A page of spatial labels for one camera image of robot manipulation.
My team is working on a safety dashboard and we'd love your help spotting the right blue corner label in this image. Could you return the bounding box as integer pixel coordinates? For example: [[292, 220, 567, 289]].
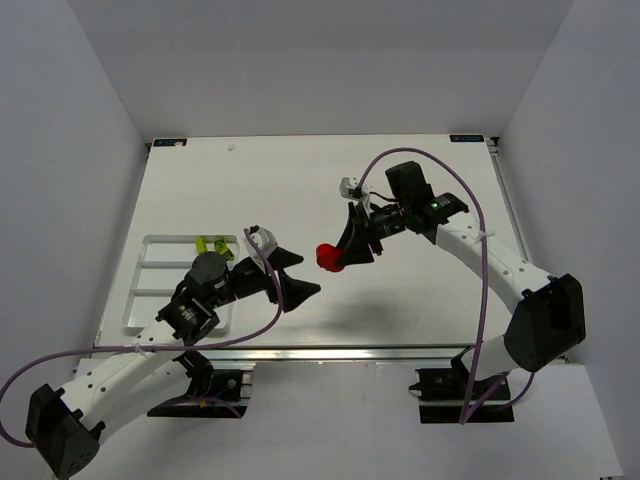
[[449, 134, 485, 143]]

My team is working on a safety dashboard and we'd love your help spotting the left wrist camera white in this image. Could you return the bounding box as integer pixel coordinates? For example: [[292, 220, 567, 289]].
[[243, 226, 278, 273]]

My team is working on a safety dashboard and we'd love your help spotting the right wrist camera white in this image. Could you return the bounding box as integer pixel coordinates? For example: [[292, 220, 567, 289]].
[[339, 177, 371, 214]]

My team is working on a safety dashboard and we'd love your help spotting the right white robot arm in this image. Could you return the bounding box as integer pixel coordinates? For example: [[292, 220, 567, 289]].
[[316, 161, 586, 380]]

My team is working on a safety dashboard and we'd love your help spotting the blue corner label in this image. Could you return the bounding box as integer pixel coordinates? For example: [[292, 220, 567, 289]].
[[449, 134, 485, 143], [152, 138, 187, 148]]

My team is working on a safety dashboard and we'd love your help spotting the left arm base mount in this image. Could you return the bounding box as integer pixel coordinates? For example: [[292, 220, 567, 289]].
[[147, 352, 252, 419]]

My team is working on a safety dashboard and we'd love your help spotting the large red rounded lego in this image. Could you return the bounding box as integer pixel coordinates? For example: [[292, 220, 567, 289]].
[[316, 243, 344, 273]]

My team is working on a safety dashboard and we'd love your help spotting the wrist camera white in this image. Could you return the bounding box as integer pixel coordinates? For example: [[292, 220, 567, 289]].
[[243, 226, 278, 273], [339, 177, 371, 214]]

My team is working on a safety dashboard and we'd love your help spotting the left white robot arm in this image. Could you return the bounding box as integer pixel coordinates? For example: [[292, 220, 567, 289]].
[[26, 248, 321, 479]]

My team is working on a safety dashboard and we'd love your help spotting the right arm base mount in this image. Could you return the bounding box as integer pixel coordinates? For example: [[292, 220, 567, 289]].
[[408, 367, 515, 425]]

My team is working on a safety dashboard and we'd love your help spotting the left blue corner label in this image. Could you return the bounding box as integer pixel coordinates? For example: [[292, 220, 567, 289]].
[[152, 138, 187, 148]]

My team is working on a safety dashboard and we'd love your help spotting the green lego brick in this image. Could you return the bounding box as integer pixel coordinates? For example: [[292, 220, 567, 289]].
[[195, 236, 209, 254], [213, 238, 235, 262]]

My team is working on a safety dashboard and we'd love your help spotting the white divided sorting tray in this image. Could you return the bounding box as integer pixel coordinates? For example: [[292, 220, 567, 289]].
[[123, 235, 242, 336]]

